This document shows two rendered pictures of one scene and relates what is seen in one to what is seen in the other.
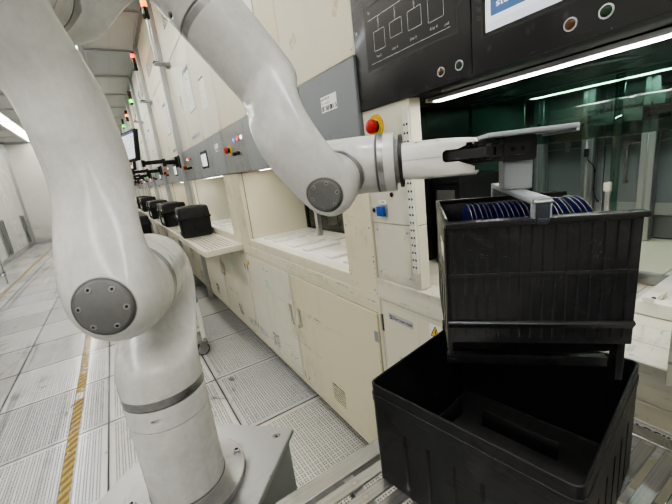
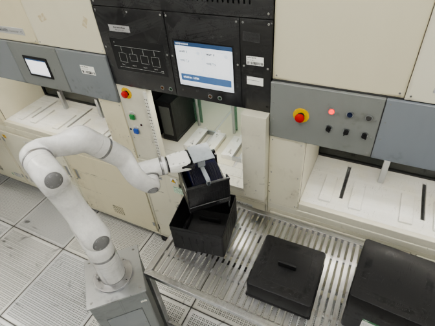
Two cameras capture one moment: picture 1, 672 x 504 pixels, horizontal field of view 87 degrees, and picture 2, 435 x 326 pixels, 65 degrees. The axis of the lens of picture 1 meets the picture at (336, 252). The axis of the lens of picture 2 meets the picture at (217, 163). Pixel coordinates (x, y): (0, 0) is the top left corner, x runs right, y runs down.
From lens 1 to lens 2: 1.18 m
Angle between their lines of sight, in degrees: 37
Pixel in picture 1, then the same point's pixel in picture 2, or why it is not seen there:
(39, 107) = (66, 201)
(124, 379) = (98, 257)
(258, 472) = (135, 262)
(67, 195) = (78, 219)
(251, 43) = (122, 156)
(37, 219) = not seen: outside the picture
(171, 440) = (114, 266)
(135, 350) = not seen: hidden behind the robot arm
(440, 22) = (159, 69)
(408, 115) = (146, 96)
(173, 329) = not seen: hidden behind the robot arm
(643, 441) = (241, 209)
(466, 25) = (171, 76)
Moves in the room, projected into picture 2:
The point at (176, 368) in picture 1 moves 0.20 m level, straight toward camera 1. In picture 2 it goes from (111, 247) to (146, 264)
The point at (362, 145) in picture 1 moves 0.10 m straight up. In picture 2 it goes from (156, 167) to (152, 149)
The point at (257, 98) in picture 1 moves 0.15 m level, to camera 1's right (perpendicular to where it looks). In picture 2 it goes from (126, 170) to (160, 155)
